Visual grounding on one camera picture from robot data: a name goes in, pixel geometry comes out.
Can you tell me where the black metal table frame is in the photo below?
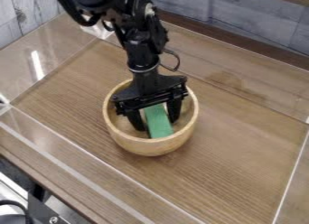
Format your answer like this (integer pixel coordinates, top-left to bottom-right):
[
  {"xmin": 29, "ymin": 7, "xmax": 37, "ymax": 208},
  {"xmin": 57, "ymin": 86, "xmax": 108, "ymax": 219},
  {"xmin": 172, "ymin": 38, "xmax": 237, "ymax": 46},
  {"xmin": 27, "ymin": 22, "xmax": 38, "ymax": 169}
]
[{"xmin": 0, "ymin": 156, "xmax": 91, "ymax": 224}]

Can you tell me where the clear acrylic corner bracket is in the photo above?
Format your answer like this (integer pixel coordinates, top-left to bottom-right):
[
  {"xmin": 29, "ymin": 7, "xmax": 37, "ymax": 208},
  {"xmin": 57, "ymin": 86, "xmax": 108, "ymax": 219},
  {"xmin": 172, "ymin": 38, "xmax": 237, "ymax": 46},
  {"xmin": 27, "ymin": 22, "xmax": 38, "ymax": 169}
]
[{"xmin": 81, "ymin": 20, "xmax": 116, "ymax": 40}]

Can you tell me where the black cable lower left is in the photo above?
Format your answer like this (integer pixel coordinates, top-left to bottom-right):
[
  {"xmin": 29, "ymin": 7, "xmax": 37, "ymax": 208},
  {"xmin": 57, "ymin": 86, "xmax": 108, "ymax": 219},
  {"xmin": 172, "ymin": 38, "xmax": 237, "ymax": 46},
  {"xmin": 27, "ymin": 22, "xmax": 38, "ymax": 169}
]
[{"xmin": 0, "ymin": 199, "xmax": 35, "ymax": 224}]

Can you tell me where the green rectangular block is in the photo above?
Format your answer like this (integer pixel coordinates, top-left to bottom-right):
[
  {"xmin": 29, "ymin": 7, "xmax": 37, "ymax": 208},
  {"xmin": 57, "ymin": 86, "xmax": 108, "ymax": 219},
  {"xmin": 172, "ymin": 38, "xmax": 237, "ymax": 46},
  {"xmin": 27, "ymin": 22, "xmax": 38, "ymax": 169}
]
[{"xmin": 144, "ymin": 104, "xmax": 174, "ymax": 138}]

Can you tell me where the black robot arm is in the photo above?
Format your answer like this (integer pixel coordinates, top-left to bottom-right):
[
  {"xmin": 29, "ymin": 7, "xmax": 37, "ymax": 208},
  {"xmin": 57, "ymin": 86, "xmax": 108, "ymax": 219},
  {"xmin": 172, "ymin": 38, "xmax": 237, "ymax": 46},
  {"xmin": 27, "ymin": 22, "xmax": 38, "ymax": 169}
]
[{"xmin": 57, "ymin": 0, "xmax": 189, "ymax": 131}]

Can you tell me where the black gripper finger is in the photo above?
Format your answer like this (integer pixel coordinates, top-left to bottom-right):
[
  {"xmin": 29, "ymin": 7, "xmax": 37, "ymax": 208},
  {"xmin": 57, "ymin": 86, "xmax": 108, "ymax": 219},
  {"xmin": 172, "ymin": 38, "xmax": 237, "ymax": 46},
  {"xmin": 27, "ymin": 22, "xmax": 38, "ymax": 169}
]
[
  {"xmin": 168, "ymin": 98, "xmax": 182, "ymax": 123},
  {"xmin": 128, "ymin": 110, "xmax": 145, "ymax": 131}
]

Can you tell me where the round wooden bowl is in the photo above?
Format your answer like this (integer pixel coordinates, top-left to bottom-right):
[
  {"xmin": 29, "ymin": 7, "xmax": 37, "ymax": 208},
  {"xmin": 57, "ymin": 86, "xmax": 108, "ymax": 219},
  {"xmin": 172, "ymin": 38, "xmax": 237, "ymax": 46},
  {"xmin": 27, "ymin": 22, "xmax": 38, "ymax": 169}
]
[{"xmin": 104, "ymin": 79, "xmax": 200, "ymax": 156}]

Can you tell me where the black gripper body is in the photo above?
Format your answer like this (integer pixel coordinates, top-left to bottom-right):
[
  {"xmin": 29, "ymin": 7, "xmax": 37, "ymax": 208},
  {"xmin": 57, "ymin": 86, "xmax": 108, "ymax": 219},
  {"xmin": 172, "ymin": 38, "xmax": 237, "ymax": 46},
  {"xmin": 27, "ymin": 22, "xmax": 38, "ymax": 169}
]
[{"xmin": 113, "ymin": 65, "xmax": 189, "ymax": 116}]

